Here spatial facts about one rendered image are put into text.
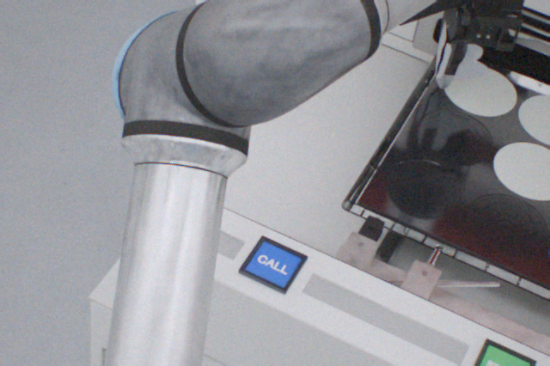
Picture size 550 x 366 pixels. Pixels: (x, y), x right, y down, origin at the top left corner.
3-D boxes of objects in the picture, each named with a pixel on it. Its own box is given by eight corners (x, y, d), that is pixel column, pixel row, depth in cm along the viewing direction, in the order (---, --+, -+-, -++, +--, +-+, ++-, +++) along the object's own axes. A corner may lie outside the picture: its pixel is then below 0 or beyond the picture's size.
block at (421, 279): (410, 273, 131) (415, 258, 129) (436, 285, 130) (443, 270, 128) (384, 321, 126) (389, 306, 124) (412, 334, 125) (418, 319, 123)
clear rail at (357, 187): (443, 44, 159) (445, 37, 158) (452, 48, 159) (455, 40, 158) (338, 210, 135) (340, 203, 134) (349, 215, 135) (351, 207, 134)
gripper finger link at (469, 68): (479, 105, 149) (497, 52, 143) (436, 101, 149) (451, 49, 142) (475, 88, 152) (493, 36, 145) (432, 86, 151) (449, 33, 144)
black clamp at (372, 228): (365, 226, 135) (369, 211, 133) (381, 233, 134) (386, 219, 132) (354, 245, 133) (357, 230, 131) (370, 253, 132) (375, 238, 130)
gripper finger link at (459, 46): (456, 82, 145) (473, 30, 138) (445, 82, 144) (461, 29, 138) (452, 58, 148) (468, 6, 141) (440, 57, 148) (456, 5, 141)
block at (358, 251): (348, 246, 133) (352, 229, 131) (374, 257, 132) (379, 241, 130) (320, 291, 128) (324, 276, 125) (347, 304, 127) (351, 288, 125)
